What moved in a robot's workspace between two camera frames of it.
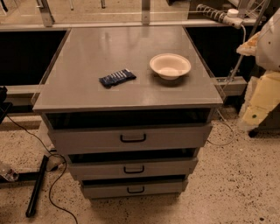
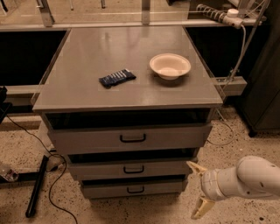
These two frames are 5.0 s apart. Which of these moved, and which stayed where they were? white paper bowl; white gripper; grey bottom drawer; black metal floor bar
Moved: white gripper
Stayed: white paper bowl; black metal floor bar; grey bottom drawer
